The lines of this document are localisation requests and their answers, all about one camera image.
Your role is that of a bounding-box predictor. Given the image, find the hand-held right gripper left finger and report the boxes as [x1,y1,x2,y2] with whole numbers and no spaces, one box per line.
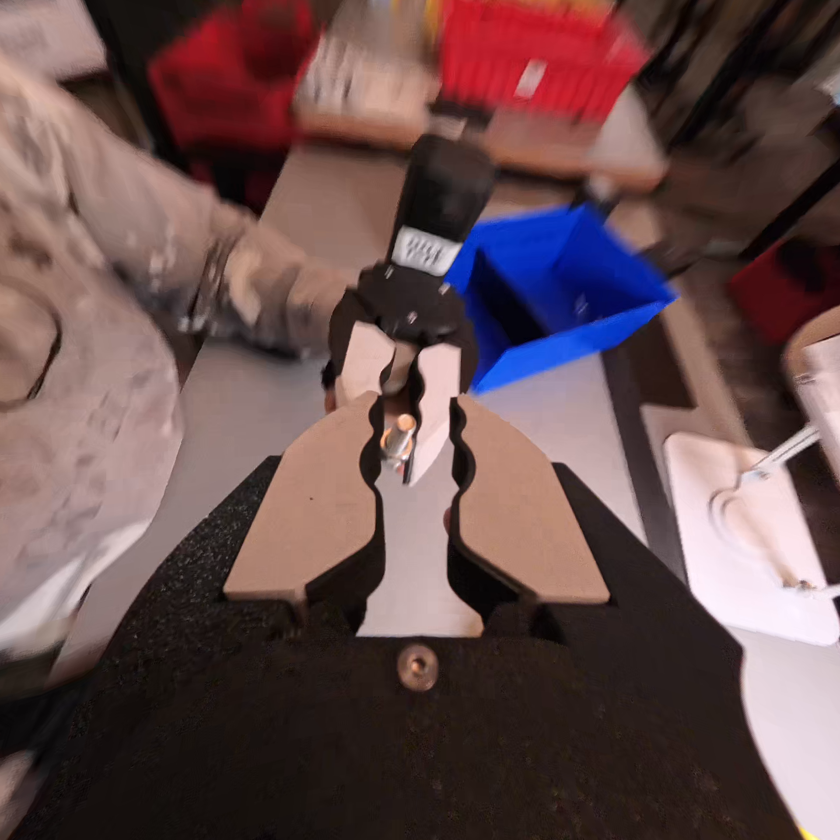
[222,391,387,605]

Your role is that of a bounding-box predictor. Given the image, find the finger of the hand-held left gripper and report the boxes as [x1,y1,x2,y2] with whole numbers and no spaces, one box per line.
[336,320,399,413]
[402,344,460,487]

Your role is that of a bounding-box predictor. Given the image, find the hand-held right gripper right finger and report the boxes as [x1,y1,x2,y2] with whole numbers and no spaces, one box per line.
[446,394,613,606]

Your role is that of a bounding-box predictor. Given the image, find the steel hex bolt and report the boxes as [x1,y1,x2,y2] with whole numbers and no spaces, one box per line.
[378,412,419,475]

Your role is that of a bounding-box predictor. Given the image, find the blue plastic bin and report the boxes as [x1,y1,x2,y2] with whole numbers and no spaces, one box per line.
[446,203,680,395]

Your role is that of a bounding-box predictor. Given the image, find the person's left hand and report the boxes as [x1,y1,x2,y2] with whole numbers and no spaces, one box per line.
[382,341,421,396]

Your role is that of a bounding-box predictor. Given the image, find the rack of white printed parts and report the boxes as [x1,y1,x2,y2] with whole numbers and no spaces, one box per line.
[295,33,434,126]

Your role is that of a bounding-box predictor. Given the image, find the red parts bin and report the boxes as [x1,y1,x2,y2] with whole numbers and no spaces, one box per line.
[436,0,651,122]

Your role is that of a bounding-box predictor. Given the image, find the wooden document stand white base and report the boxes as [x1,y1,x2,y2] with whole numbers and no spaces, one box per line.
[663,307,840,647]

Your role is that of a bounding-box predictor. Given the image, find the red tote bag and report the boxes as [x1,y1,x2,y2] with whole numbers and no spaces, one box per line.
[147,0,316,152]

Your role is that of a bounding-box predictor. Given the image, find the red storage bin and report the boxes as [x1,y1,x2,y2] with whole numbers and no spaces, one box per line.
[728,236,840,345]

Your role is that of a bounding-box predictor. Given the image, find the black neck cord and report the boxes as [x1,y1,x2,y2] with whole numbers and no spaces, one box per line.
[0,282,64,413]

